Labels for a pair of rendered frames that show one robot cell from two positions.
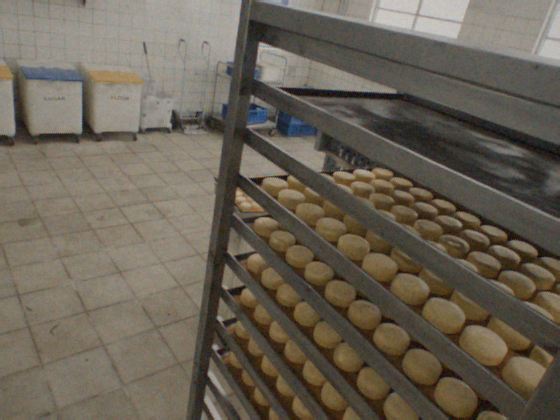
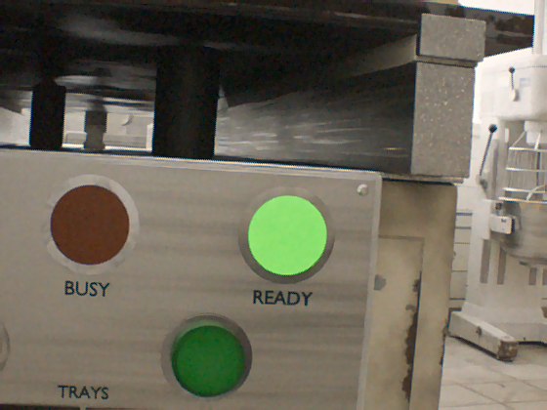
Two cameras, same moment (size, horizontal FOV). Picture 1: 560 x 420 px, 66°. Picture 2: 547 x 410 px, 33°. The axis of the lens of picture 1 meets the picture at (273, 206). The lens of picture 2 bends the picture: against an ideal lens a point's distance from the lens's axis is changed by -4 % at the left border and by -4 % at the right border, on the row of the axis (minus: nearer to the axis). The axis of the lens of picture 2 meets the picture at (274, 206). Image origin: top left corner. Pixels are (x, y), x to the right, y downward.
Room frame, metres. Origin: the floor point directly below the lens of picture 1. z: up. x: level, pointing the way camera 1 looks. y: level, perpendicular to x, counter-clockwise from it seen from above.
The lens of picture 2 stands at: (1.78, 0.57, 0.84)
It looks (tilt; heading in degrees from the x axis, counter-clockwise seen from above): 3 degrees down; 291
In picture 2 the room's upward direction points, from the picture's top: 4 degrees clockwise
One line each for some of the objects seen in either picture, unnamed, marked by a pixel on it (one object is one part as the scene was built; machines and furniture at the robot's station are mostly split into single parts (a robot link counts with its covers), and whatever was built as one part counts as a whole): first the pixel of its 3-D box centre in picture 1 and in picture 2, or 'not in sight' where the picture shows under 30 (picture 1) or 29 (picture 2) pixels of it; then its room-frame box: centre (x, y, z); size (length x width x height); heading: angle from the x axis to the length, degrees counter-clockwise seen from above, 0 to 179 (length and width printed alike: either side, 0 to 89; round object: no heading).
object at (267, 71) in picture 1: (261, 70); not in sight; (6.27, 0.54, 0.90); 0.44 x 0.36 x 0.20; 50
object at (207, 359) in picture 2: not in sight; (206, 358); (1.93, 0.22, 0.76); 0.03 x 0.02 x 0.03; 32
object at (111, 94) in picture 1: (111, 103); not in sight; (4.98, 2.11, 0.38); 0.64 x 0.54 x 0.77; 39
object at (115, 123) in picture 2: not in sight; (115, 111); (3.77, -2.78, 0.98); 0.20 x 0.14 x 0.20; 172
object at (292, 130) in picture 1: (295, 126); not in sight; (6.71, -0.10, 0.10); 0.60 x 0.40 x 0.20; 129
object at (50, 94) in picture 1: (50, 102); not in sight; (4.55, 2.60, 0.38); 0.64 x 0.54 x 0.77; 41
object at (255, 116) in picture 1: (245, 113); not in sight; (6.13, 0.65, 0.29); 0.56 x 0.38 x 0.20; 140
